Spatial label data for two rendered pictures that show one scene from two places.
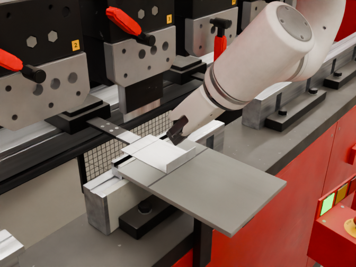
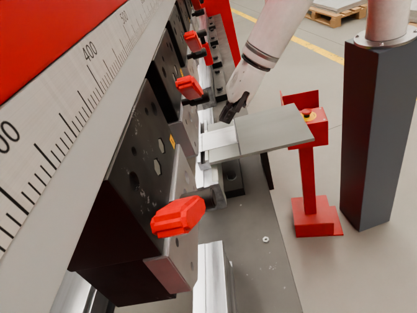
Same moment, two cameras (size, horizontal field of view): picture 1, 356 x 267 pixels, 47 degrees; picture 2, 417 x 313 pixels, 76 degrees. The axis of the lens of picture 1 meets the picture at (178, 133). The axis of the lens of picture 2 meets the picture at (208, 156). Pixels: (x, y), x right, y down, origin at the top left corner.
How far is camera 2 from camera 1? 0.42 m
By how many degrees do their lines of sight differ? 26
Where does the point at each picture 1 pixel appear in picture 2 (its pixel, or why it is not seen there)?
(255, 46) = (289, 10)
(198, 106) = (254, 78)
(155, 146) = (207, 138)
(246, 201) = (295, 122)
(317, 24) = not seen: outside the picture
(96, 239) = (224, 213)
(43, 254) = not seen: hidden behind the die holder
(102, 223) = (221, 202)
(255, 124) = (213, 104)
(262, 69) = (295, 24)
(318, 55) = not seen: hidden behind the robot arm
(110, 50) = (187, 72)
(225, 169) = (260, 119)
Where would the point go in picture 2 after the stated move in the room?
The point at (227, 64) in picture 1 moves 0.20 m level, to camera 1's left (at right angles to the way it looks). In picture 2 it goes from (269, 35) to (198, 82)
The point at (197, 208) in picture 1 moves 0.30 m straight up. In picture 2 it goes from (281, 142) to (263, 12)
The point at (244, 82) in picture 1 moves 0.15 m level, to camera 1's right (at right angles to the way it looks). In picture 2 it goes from (283, 41) to (322, 14)
